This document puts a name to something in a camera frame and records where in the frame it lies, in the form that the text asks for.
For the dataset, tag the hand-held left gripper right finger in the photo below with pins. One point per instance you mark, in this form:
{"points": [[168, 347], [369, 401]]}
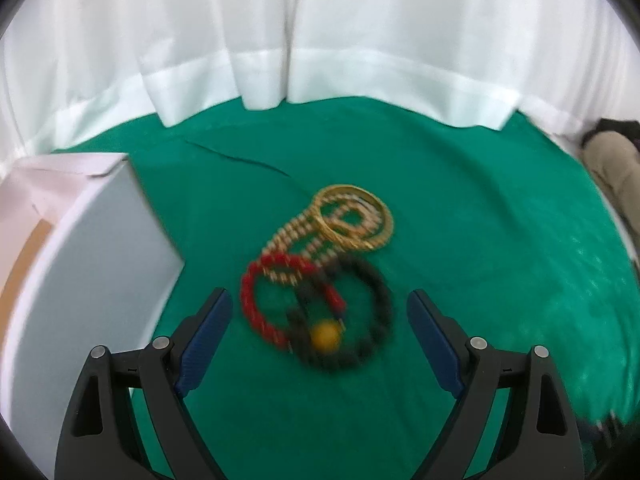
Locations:
{"points": [[435, 345]]}

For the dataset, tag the green table cloth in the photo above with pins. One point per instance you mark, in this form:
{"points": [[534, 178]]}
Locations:
{"points": [[475, 240]]}

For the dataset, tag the beige cloth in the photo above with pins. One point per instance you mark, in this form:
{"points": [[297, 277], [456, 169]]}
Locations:
{"points": [[617, 175]]}

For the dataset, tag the white curtain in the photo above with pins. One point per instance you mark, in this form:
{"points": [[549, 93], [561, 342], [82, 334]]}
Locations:
{"points": [[320, 30]]}

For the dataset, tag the white cardboard box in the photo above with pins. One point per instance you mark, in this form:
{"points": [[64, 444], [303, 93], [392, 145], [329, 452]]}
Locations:
{"points": [[100, 285]]}

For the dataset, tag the dark cloth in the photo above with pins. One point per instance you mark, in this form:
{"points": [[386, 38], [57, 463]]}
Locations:
{"points": [[610, 127]]}

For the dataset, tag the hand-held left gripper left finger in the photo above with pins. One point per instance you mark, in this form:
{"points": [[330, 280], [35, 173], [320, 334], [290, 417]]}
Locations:
{"points": [[202, 345]]}

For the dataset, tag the gold bangle stack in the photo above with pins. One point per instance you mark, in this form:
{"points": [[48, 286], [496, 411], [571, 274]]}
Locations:
{"points": [[386, 230]]}

